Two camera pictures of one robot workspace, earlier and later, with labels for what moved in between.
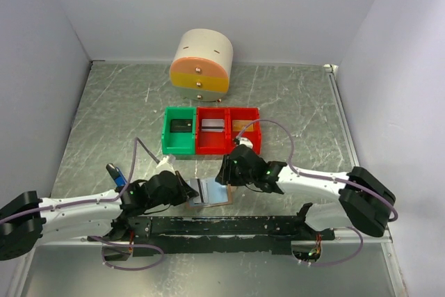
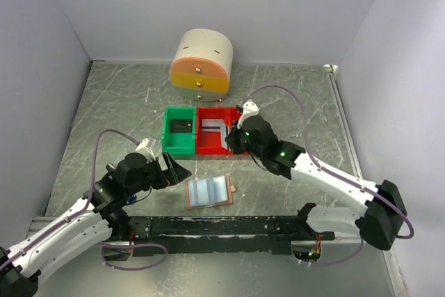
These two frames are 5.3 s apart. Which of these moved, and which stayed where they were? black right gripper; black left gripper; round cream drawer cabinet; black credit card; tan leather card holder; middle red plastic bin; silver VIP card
Moved: black left gripper; black right gripper
Stayed: tan leather card holder; silver VIP card; round cream drawer cabinet; middle red plastic bin; black credit card
